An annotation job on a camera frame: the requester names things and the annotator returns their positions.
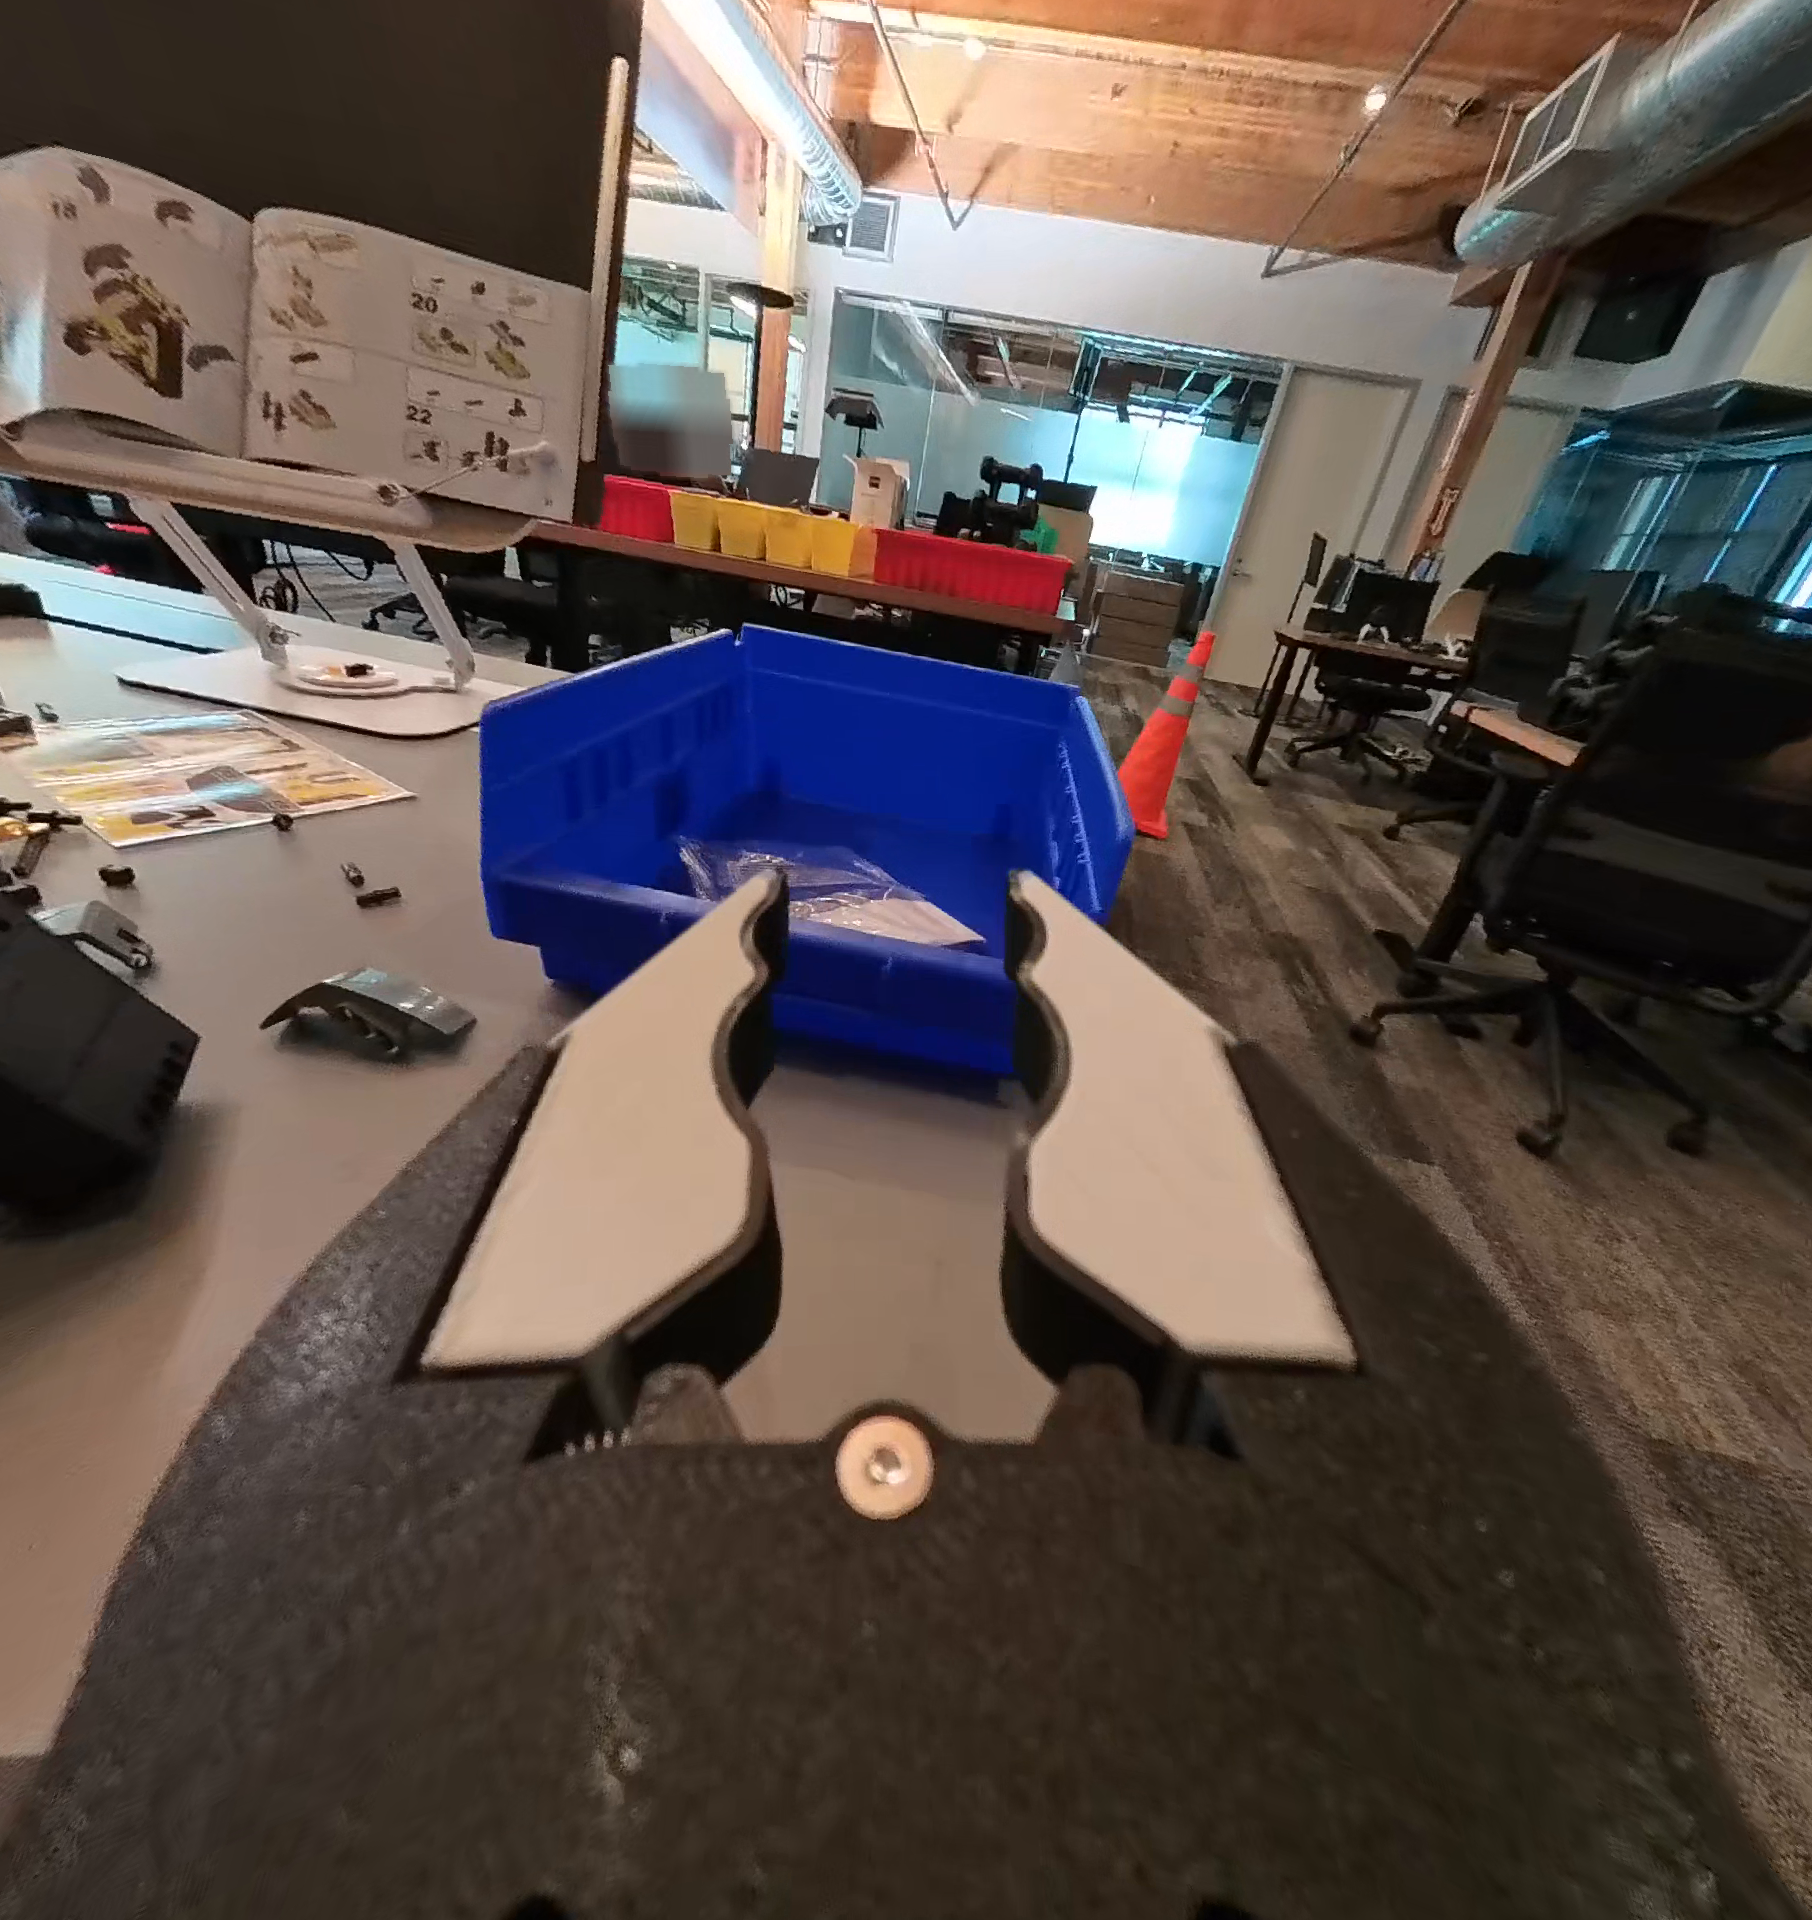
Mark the red storage bin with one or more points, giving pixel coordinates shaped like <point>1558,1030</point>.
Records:
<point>967,570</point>
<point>636,510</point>

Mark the black wheeled device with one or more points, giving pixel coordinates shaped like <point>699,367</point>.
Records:
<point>1003,504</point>

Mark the yellow storage bin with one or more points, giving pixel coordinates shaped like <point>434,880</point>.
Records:
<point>789,538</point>
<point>695,521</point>
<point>840,547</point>
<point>740,527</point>

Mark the black divider board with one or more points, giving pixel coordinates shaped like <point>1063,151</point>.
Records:
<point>321,90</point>

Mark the white cardboard box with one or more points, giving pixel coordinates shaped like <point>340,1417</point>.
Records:
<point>875,496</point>

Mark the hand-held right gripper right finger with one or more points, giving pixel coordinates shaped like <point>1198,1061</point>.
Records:
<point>1162,1186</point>

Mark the blue plastic storage bin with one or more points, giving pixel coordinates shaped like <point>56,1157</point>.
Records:
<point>875,705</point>

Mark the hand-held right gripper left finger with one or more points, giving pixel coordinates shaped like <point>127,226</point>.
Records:
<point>607,1200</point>

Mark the silver ventilation duct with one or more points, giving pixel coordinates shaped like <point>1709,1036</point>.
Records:
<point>787,118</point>
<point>1671,90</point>

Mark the yellow toy brick vehicle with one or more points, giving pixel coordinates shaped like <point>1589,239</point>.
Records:
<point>49,1064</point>

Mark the white book stand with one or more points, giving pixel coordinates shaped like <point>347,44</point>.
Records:
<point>246,690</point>

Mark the black office chair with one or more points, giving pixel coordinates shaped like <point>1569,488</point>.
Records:
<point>1639,840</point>
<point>1356,705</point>

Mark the stack of cardboard boxes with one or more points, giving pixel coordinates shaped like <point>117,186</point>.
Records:
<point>1141,615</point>

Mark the orange traffic cone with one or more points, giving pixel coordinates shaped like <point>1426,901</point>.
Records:
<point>1168,749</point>

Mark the yellow sticker sheet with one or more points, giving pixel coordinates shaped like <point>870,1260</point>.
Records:
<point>170,765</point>

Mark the clear plastic bag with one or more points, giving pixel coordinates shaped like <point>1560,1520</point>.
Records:
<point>845,901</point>

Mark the instruction booklet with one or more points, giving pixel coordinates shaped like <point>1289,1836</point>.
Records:
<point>350,315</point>

